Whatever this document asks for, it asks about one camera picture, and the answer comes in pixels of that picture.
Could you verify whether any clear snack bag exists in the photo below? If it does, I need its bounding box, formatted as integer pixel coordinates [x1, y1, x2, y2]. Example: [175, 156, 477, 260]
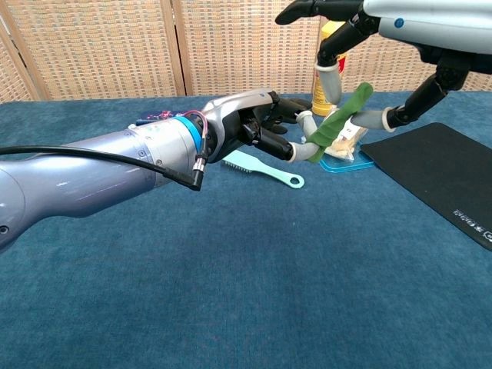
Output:
[321, 115, 370, 161]

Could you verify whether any light teal plastic brush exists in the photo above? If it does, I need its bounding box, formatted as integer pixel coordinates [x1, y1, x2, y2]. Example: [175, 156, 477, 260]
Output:
[221, 149, 306, 190]

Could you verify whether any yellow bottle green cap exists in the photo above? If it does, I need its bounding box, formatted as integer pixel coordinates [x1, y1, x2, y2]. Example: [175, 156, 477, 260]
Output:
[311, 21, 347, 117]

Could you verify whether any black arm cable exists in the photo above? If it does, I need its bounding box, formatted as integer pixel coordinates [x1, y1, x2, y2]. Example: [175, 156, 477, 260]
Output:
[0, 109, 211, 192]

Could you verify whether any blue carpet table cover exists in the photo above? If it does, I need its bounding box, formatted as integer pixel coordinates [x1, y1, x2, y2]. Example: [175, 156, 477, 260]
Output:
[0, 91, 492, 369]

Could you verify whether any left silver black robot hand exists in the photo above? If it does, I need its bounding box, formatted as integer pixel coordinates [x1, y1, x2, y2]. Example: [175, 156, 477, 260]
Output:
[199, 90, 322, 163]

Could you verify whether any black mouse pad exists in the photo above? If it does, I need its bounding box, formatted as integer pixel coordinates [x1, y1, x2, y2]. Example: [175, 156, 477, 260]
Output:
[359, 121, 492, 253]

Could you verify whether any blue plastic lid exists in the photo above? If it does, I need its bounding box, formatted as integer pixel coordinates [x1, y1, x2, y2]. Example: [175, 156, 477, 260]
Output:
[318, 148, 376, 175]

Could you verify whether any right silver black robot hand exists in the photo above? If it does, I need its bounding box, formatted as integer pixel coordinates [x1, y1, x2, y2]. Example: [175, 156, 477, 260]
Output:
[274, 0, 492, 134]

